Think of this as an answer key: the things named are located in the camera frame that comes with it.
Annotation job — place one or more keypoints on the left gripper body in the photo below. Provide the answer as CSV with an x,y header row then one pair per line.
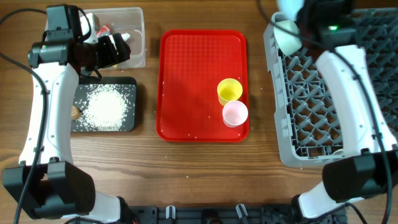
x,y
102,55

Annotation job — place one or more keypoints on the red snack wrapper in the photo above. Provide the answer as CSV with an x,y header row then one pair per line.
x,y
104,31

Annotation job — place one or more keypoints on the white paper napkin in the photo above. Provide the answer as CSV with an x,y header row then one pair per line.
x,y
124,37

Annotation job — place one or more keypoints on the pile of white rice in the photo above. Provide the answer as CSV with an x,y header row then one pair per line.
x,y
104,107

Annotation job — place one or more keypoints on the brown food scrap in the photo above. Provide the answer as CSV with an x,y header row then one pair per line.
x,y
76,113

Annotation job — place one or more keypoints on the yellow plastic cup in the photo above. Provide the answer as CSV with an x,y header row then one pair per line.
x,y
228,90

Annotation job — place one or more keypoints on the light blue plate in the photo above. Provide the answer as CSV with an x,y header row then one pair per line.
x,y
290,8

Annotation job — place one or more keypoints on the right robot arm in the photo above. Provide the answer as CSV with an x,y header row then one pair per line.
x,y
369,164

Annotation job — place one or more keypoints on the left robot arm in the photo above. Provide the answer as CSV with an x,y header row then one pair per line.
x,y
46,184

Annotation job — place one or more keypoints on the clear plastic waste bin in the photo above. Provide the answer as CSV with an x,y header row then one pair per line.
x,y
126,20

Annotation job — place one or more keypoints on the black waste tray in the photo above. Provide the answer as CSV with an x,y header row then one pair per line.
x,y
130,122

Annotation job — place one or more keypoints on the grey dishwasher rack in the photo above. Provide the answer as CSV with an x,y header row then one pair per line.
x,y
308,130

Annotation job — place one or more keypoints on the spoon in rack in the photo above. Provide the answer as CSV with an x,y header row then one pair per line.
x,y
338,152

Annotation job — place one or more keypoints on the red serving tray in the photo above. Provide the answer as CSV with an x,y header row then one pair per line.
x,y
192,62

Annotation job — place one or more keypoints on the pink plastic cup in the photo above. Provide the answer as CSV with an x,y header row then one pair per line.
x,y
234,114

